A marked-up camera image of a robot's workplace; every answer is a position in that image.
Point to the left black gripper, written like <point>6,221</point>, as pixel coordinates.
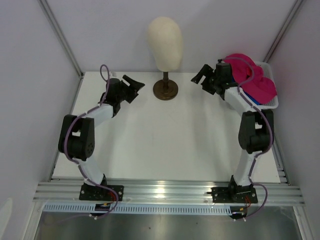
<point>133,91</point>

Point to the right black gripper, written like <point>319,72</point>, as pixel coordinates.
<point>206,70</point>

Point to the pink baseball cap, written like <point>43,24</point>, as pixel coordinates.
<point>244,68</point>
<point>261,88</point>

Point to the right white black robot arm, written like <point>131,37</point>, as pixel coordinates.
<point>255,136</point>

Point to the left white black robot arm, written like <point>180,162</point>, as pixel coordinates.
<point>77,135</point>

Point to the cream mannequin head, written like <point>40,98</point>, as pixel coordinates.
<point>165,40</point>

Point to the blue baseball cap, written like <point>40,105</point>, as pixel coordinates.
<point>252,99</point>

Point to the white perforated plastic basket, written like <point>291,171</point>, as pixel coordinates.
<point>273,104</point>

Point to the right corner aluminium profile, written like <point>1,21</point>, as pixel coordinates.
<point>284,28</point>

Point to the corner aluminium profile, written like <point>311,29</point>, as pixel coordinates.
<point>56,28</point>
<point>284,28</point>

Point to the left corner aluminium profile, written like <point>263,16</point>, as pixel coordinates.
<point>56,28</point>

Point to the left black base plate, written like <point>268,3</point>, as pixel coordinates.
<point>95,193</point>

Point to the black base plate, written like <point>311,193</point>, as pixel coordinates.
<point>240,195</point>
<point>95,193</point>

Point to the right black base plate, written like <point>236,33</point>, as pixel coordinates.
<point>240,195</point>

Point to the white slotted cable duct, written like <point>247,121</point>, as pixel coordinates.
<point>130,208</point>

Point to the aluminium extrusion rail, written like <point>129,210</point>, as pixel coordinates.
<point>164,192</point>

